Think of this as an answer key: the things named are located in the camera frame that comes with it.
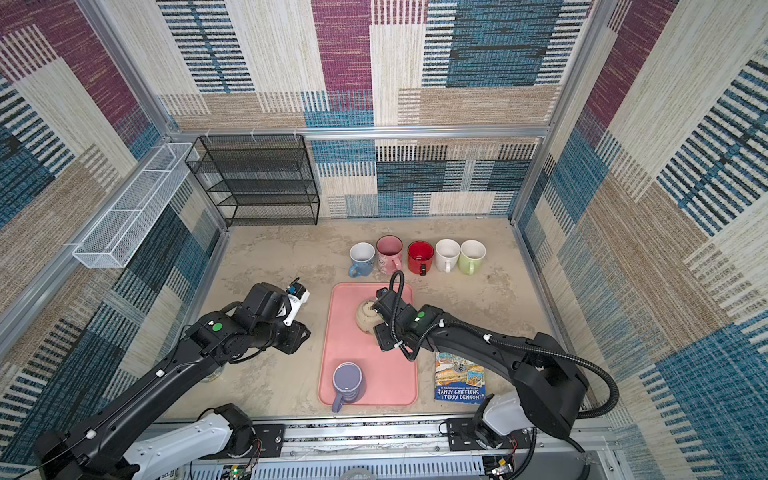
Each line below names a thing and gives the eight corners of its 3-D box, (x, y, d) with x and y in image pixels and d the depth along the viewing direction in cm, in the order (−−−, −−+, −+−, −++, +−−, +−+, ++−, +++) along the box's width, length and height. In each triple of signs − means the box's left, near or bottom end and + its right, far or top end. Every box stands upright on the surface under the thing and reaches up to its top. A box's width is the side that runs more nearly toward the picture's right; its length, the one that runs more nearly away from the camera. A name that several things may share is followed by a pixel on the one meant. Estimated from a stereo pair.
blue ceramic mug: (351, 284, 104) (347, 266, 96) (353, 260, 110) (350, 241, 102) (374, 284, 104) (372, 266, 96) (375, 260, 110) (373, 241, 102)
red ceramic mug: (408, 280, 104) (409, 266, 98) (407, 255, 111) (408, 240, 105) (433, 279, 104) (436, 265, 98) (430, 255, 111) (432, 240, 105)
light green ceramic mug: (448, 274, 106) (452, 256, 98) (463, 253, 112) (468, 235, 104) (469, 285, 103) (475, 268, 95) (483, 263, 109) (490, 245, 101)
